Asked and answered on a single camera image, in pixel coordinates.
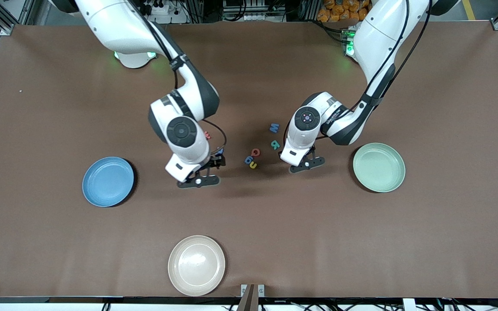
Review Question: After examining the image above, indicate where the pale green plate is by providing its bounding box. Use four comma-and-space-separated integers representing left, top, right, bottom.
353, 143, 406, 193

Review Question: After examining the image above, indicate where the beige plate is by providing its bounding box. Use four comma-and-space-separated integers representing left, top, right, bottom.
168, 235, 226, 297

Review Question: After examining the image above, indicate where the blue plate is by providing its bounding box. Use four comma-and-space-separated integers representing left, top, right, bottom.
82, 156, 134, 207

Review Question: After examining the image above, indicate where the pile of orange bags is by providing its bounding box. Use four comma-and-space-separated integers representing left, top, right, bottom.
317, 0, 368, 23

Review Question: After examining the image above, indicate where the metal equipment rack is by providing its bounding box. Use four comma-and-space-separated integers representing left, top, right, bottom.
222, 0, 286, 22

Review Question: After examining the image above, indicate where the white power strip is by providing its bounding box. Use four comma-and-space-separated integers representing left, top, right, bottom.
139, 0, 169, 16

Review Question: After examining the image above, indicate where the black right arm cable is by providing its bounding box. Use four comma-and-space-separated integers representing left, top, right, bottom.
130, 0, 228, 157

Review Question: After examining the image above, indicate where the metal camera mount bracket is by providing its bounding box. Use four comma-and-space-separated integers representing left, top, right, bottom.
240, 283, 265, 311

